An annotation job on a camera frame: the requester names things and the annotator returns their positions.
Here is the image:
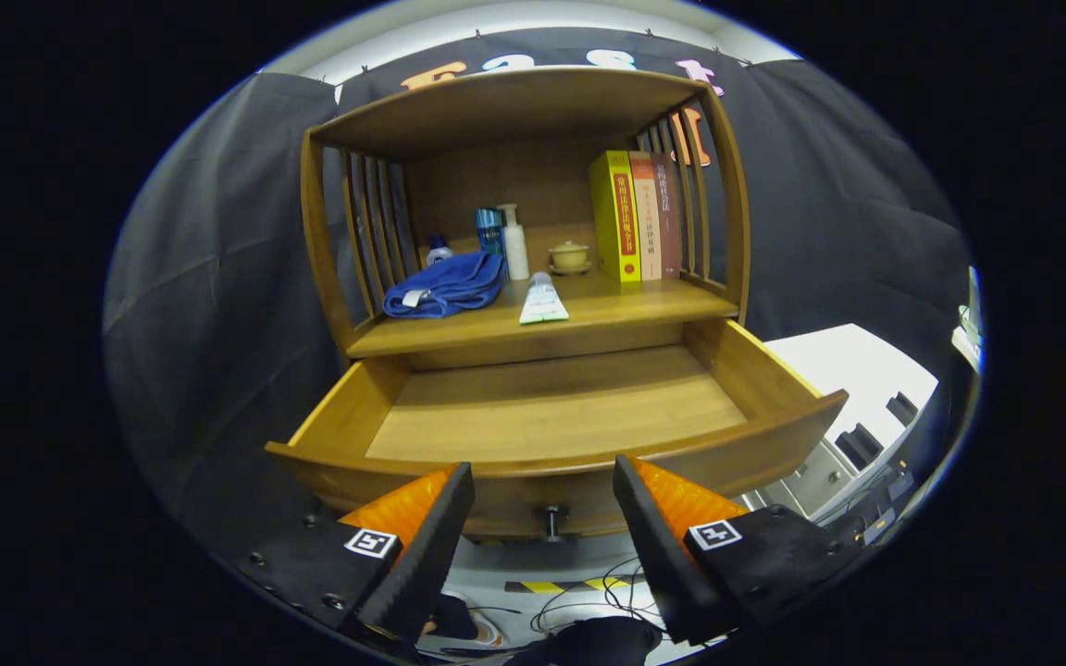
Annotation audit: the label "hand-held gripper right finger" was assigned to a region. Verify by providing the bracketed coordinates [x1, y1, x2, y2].
[613, 454, 867, 646]

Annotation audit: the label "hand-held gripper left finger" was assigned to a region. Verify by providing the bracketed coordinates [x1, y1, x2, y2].
[228, 462, 477, 648]

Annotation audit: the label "wooden drawer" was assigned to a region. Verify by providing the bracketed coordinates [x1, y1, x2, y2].
[265, 317, 849, 540]

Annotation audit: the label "white tube with green end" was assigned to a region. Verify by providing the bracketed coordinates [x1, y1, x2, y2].
[519, 272, 570, 326]

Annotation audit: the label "wooden cabinet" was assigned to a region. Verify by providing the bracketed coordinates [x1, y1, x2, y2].
[300, 67, 752, 371]

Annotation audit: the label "person's shoe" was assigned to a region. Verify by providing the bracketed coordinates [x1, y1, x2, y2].
[422, 592, 506, 653]

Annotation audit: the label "yellow black hazard tape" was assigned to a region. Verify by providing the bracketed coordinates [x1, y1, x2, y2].
[505, 575, 631, 595]

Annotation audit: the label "person's dark trouser leg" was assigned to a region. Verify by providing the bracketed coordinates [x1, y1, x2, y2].
[505, 615, 663, 666]

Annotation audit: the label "blue folded towel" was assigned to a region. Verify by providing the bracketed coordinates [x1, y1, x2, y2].
[383, 250, 507, 320]

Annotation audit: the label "white desk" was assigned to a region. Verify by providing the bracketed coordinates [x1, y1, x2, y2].
[741, 323, 941, 533]

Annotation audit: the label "white pump bottle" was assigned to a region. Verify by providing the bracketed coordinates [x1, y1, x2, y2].
[498, 203, 530, 281]

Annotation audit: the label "teal box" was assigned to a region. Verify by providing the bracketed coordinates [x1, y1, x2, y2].
[474, 207, 506, 260]

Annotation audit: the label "yellow book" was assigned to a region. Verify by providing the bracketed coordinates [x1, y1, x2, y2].
[589, 151, 642, 284]

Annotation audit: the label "orange and white book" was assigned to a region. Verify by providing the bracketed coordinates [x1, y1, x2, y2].
[628, 152, 663, 281]

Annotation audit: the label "dark red book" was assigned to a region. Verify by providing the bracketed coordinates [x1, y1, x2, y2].
[650, 153, 682, 279]

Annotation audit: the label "white stand device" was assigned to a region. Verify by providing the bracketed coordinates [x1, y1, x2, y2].
[954, 268, 983, 371]

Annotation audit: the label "floor cables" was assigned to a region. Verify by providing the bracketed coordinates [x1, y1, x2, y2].
[533, 555, 673, 635]

